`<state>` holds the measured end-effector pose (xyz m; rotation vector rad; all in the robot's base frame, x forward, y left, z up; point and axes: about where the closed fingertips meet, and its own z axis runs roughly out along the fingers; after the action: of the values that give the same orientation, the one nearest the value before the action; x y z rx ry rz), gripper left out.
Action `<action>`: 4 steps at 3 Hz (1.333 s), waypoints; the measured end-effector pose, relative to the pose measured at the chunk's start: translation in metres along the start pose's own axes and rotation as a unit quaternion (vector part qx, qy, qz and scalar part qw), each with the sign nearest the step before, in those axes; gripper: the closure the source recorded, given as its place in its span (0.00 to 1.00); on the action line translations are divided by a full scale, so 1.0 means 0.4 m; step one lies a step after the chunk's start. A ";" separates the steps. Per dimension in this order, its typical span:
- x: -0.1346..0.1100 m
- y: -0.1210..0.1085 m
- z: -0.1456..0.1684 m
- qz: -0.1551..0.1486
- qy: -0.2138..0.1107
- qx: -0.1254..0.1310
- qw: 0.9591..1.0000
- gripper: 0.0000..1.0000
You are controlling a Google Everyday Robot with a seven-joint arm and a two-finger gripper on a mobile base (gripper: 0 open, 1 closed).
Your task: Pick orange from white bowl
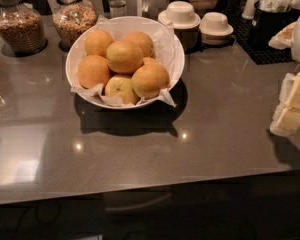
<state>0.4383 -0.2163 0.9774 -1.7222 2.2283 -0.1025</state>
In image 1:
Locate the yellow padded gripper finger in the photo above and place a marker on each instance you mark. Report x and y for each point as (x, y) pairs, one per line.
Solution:
(285, 121)
(290, 91)

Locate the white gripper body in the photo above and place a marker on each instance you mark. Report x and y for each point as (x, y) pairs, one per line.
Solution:
(283, 39)

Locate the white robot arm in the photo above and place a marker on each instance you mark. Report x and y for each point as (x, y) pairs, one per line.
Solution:
(295, 49)

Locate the white bowl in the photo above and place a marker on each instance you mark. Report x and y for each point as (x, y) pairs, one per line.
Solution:
(168, 52)

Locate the black container with sachets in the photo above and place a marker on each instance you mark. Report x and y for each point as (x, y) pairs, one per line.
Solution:
(272, 16)

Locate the black rubber mat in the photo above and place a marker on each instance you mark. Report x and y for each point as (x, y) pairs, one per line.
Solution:
(260, 55)

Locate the white pepper mill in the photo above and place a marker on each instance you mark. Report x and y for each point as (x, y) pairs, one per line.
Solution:
(249, 10)

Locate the small orange behind right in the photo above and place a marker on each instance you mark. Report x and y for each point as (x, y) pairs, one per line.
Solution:
(149, 60)

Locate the white paper liner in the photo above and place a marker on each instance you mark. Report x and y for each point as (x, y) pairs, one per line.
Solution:
(125, 63)

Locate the clear glass bottle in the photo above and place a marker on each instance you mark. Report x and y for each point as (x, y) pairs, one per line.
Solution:
(117, 8)

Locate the yellowish orange front centre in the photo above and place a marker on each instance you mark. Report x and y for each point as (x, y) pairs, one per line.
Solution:
(121, 86)

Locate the right glass cereal jar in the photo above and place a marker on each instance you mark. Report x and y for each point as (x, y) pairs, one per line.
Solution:
(72, 18)

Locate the glass cereal jar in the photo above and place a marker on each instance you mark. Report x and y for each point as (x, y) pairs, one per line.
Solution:
(72, 18)
(21, 27)

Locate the left glass cereal jar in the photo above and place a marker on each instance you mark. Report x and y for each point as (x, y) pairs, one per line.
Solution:
(21, 27)

